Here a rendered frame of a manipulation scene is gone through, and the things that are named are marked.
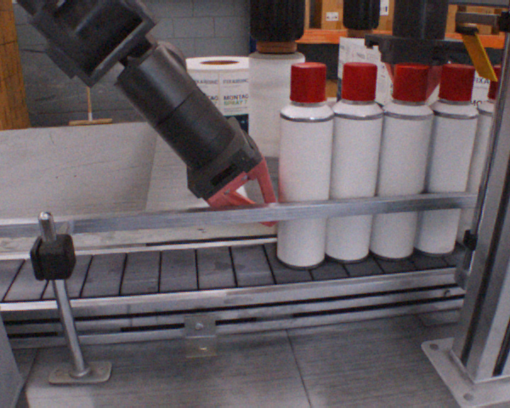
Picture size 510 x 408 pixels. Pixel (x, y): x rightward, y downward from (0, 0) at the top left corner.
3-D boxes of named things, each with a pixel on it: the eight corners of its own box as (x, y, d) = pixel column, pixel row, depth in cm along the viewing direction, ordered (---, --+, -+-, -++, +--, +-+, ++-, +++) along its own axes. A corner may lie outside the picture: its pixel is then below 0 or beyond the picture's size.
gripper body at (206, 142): (244, 127, 49) (198, 73, 46) (259, 158, 40) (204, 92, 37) (196, 166, 50) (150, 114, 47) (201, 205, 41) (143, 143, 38)
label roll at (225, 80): (178, 121, 105) (174, 57, 100) (266, 121, 106) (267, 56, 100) (166, 148, 87) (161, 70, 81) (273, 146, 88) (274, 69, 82)
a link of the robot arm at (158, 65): (100, 81, 38) (152, 36, 37) (112, 68, 44) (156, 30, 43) (155, 142, 40) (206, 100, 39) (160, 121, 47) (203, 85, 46)
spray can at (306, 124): (318, 245, 53) (328, 60, 45) (330, 269, 49) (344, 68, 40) (273, 247, 53) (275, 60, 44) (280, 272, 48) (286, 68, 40)
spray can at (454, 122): (437, 234, 56) (464, 62, 47) (462, 254, 51) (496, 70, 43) (399, 239, 55) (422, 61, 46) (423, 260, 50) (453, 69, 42)
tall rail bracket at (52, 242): (104, 332, 47) (77, 183, 40) (94, 384, 40) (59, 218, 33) (73, 335, 46) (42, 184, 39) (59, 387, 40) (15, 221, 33)
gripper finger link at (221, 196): (291, 184, 52) (239, 120, 48) (308, 212, 45) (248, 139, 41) (243, 222, 53) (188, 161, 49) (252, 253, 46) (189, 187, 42)
